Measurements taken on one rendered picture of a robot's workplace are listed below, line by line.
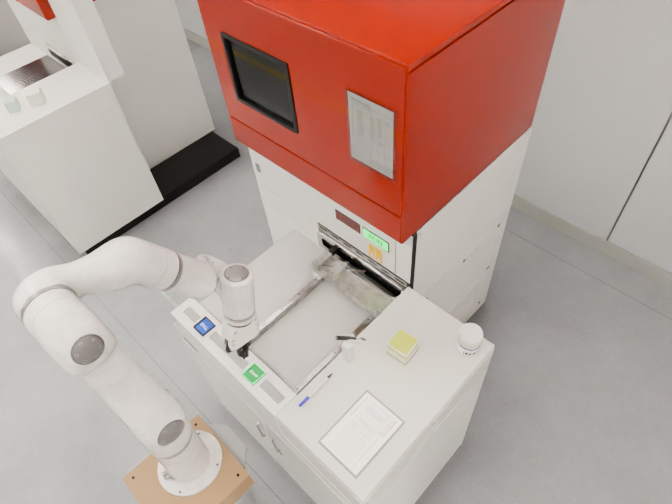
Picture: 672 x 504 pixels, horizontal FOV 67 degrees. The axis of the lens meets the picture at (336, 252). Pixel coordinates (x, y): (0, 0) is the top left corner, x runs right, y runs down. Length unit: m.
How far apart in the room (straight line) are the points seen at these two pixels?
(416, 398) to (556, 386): 1.32
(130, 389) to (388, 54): 0.92
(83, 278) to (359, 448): 0.87
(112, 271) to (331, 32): 0.73
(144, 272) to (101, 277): 0.08
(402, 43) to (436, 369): 0.94
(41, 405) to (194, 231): 1.31
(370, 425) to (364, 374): 0.16
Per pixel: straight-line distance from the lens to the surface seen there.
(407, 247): 1.63
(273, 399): 1.62
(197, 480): 1.64
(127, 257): 1.03
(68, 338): 0.99
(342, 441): 1.53
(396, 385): 1.59
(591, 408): 2.79
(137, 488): 1.71
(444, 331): 1.69
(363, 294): 1.86
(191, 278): 1.14
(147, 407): 1.25
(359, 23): 1.34
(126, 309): 3.23
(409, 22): 1.33
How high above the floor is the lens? 2.41
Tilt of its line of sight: 50 degrees down
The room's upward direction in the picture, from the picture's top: 7 degrees counter-clockwise
